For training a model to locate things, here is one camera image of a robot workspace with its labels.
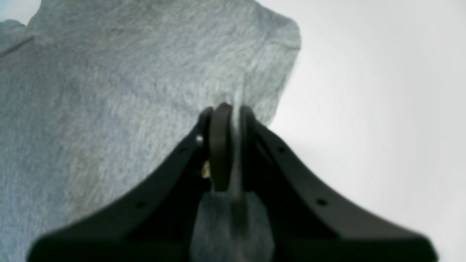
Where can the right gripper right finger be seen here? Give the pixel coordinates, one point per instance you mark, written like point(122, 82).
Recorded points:
point(311, 222)

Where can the grey T-shirt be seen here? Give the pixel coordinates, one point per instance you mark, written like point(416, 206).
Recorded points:
point(95, 94)

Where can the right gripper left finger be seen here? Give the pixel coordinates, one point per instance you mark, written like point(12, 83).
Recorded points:
point(154, 221)

